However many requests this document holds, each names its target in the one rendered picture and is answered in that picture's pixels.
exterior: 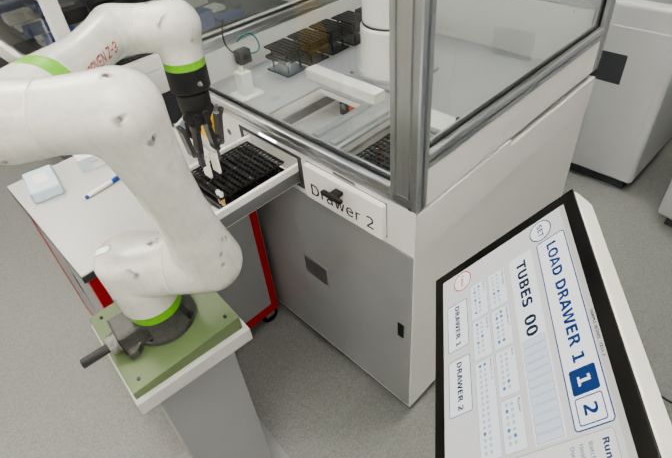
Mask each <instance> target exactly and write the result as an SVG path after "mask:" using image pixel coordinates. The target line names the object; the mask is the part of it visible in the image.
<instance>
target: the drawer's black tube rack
mask: <svg viewBox="0 0 672 458"><path fill-rule="evenodd" d="M248 145H250V146H248ZM241 146H242V147H241ZM255 148H256V149H255ZM247 149H248V150H247ZM239 150H241V151H239ZM257 150H258V151H257ZM232 151H233V152H232ZM241 152H242V153H241ZM234 153H235V154H234ZM226 154H227V155H226ZM263 154H265V155H263ZM232 157H233V158H232ZM270 157H272V158H270ZM225 158H226V159H225ZM273 159H275V160H273ZM275 161H277V162H275ZM209 163H211V164H210V167H211V170H212V174H213V178H212V179H211V178H209V177H208V176H206V175H205V173H204V171H202V170H203V167H201V166H199V167H198V168H196V169H194V170H192V171H191V172H192V174H195V175H197V176H198V177H200V178H201V179H203V180H204V181H205V182H207V184H210V185H211V186H213V187H214V188H215V189H219V190H220V192H223V194H224V195H226V198H225V203H226V205H228V204H229V203H231V202H233V201H234V200H236V199H238V198H239V197H241V196H243V195H244V194H246V193H248V192H249V191H251V190H253V189H254V188H256V187H257V186H259V185H261V184H262V183H264V182H266V181H267V180H269V179H271V178H272V177H274V176H276V175H277V174H279V173H281V172H282V171H284V170H285V169H283V168H281V167H280V165H282V164H284V161H282V160H280V159H278V158H277V157H275V156H273V155H271V154H270V153H268V152H266V151H264V150H262V149H261V148H259V147H257V146H255V145H254V144H252V143H250V142H248V141H246V142H244V143H242V144H240V145H238V146H237V147H235V148H233V149H231V150H229V151H227V152H225V153H224V154H222V155H221V159H219V163H220V167H221V171H222V173H221V174H219V173H218V172H216V171H214V170H213V166H212V162H211V161H209ZM200 168H202V169H200ZM195 171H196V172H195ZM197 173H199V174H197ZM199 175H200V176H199ZM198 186H199V185H198ZM199 188H200V190H201V192H202V193H203V195H204V197H206V198H207V199H209V200H210V201H211V202H213V203H214V204H215V205H217V206H218V207H220V208H223V207H224V206H222V204H219V201H218V199H217V198H216V197H215V196H213V195H212V194H210V193H209V192H208V191H206V190H205V189H203V188H202V187H201V186H199ZM226 205H225V206H226Z"/></svg>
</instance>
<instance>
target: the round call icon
mask: <svg viewBox="0 0 672 458"><path fill-rule="evenodd" d="M471 285H472V277H471V266H470V267H469V268H467V269H466V270H464V271H463V272H461V273H460V274H458V275H457V276H455V277H454V278H453V286H454V296H455V295H457V294H458V293H460V292H461V291H463V290H465V289H466V288H468V287H469V286H471Z"/></svg>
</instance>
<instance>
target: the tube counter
mask: <svg viewBox="0 0 672 458"><path fill-rule="evenodd" d="M517 323H518V330H519V337H520V344H521V350H522V357H523V364H524V371H525V378H526V385H527V391H528V398H529V405H530V412H531V419H532V425H533V432H534V439H535V446H536V447H538V446H541V445H544V444H547V443H550V442H553V441H556V440H559V439H562V438H565V437H567V432H566V427H565V422H564V417H563V412H562V407H561V402H560V397H559V392H558V387H557V381H556V376H555V371H554V366H553V361H552V356H551V351H550V346H549V341H548V336H547V331H546V326H545V321H544V315H543V310H542V307H540V308H539V309H537V310H535V311H533V312H531V313H529V314H527V315H525V316H524V317H522V318H520V319H518V320H517Z"/></svg>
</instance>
